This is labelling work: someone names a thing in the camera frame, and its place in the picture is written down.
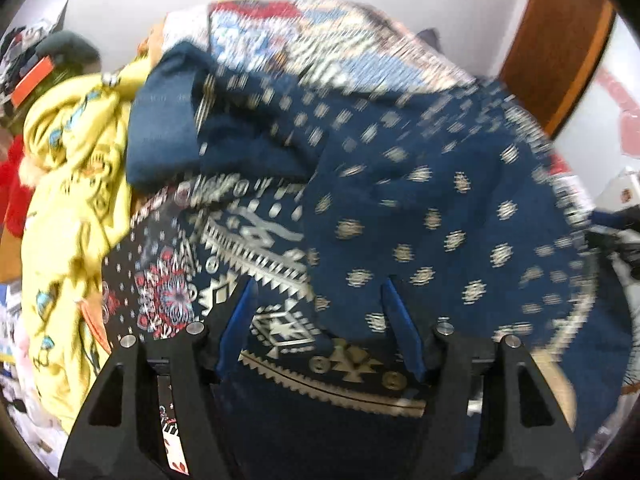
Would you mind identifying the white appliance with magnets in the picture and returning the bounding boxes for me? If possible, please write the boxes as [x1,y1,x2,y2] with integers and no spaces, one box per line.
[595,165,640,213]

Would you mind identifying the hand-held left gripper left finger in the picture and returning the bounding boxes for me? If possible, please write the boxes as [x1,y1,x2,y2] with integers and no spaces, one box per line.
[57,277,261,480]

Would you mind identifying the brown wooden door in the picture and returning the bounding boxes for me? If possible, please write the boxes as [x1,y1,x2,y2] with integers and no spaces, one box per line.
[497,0,617,141]

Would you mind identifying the red plush toy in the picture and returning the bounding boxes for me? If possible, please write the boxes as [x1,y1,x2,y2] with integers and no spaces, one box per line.
[0,135,36,238]

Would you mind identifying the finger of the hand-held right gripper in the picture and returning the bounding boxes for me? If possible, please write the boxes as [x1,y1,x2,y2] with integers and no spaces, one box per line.
[585,210,640,267]

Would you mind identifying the pink heart stickers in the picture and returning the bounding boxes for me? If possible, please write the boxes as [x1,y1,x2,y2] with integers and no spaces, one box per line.
[592,67,640,158]

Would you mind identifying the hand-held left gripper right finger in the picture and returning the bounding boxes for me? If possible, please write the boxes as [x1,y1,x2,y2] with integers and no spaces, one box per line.
[381,280,584,480]

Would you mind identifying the patchwork bed sheet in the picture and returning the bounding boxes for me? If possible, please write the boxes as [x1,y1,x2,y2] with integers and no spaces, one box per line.
[100,0,576,480]

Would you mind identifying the pile of clutter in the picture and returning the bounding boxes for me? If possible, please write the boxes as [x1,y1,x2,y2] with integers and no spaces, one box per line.
[0,0,103,131]

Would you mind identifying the yellow printed blanket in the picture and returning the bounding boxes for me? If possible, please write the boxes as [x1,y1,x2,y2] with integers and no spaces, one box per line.
[20,55,166,436]

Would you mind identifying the dark grey cushion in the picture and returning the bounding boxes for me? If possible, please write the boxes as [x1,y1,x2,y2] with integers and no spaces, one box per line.
[35,30,103,78]

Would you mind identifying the navy patterned hoodie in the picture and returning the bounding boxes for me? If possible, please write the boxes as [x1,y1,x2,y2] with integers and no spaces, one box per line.
[100,40,640,480]

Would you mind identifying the orange box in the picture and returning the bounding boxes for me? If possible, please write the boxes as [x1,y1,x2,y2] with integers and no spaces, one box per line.
[11,57,55,107]

